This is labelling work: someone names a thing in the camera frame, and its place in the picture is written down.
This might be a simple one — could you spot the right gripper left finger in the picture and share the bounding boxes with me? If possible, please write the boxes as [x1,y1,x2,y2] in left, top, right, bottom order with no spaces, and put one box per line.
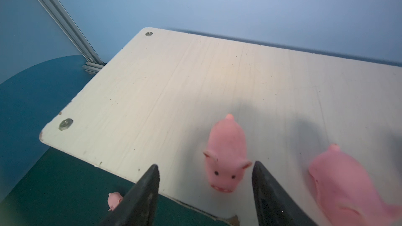
[100,164,160,226]

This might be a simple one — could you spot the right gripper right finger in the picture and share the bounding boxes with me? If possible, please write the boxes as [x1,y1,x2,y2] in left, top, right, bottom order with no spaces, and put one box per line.
[252,161,317,226]

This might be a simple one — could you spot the pink pig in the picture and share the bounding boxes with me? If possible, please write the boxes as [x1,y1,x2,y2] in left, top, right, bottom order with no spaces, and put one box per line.
[203,114,252,193]
[107,192,123,211]
[308,144,402,226]

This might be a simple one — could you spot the white two-tier shelf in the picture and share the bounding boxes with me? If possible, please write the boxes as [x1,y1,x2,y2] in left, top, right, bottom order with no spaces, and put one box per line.
[39,28,402,226]

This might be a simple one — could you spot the left aluminium frame post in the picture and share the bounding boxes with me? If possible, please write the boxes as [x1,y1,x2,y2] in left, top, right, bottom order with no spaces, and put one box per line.
[38,0,105,74]

